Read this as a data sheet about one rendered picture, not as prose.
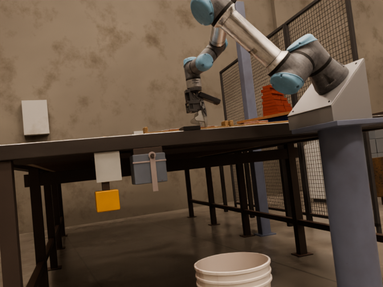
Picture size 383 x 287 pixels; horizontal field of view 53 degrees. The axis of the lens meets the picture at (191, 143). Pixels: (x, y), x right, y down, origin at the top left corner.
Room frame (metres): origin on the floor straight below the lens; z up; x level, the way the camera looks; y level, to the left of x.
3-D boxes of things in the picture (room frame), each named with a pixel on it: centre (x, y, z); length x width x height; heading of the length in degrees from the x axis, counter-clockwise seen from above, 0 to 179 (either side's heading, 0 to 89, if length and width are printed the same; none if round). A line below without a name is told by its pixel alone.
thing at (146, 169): (1.61, 0.19, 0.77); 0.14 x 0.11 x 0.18; 107
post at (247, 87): (3.94, -0.64, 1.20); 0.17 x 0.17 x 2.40; 17
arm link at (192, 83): (1.90, -0.04, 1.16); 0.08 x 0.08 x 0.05
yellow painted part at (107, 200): (1.56, 0.36, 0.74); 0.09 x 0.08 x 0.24; 107
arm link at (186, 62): (1.90, -0.04, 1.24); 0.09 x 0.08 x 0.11; 27
